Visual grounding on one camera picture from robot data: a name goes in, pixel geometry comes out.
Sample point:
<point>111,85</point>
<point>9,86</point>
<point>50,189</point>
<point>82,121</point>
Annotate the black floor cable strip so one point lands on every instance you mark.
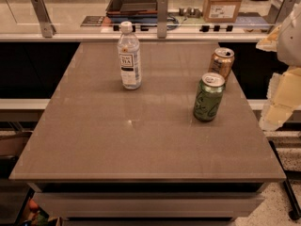
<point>295,213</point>

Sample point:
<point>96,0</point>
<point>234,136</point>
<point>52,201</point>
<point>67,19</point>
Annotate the metal glass bracket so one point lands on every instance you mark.
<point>162,18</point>
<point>46,26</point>
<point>278,13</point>

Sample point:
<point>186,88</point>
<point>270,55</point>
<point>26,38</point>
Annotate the colourful items in bin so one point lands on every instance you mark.
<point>33,216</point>

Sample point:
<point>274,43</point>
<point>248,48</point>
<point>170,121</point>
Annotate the left metal glass bracket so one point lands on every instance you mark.
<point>46,26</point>

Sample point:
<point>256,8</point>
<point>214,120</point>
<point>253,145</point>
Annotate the middle metal glass bracket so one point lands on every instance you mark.
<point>162,18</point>

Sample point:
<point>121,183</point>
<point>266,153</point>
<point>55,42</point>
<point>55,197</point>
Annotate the orange soda can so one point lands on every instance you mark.
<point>221,62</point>

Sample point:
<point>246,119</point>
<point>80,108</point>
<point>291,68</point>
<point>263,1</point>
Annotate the cardboard box with label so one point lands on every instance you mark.
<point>221,11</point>

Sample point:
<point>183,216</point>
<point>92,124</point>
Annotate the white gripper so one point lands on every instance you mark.
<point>290,44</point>

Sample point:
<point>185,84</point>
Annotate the clear plastic water bottle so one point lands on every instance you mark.
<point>129,57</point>

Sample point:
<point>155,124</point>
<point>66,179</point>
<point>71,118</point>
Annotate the green soda can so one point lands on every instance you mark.
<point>209,95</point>

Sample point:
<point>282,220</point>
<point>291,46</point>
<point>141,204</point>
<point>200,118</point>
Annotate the right metal glass bracket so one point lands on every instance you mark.
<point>278,13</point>

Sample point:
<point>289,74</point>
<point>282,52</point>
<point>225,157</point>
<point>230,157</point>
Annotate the glass barrier panel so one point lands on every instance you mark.
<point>18,17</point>

